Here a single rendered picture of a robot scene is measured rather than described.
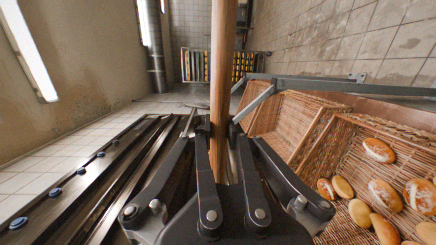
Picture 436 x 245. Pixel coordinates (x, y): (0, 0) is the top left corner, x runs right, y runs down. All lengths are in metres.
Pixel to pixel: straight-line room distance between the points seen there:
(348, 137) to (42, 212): 1.44
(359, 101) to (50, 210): 1.50
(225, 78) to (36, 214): 1.06
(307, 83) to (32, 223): 1.33
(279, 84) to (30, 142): 1.77
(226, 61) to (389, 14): 1.49
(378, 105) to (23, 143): 2.11
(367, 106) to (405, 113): 0.11
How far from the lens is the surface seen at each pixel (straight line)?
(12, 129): 1.66
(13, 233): 1.08
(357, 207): 0.78
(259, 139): 0.16
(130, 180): 0.96
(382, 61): 1.50
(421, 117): 0.70
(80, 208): 1.00
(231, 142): 0.17
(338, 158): 0.81
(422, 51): 1.41
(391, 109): 0.73
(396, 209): 0.73
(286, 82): 0.59
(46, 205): 1.11
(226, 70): 0.17
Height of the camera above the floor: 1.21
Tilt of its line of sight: 4 degrees down
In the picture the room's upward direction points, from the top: 89 degrees counter-clockwise
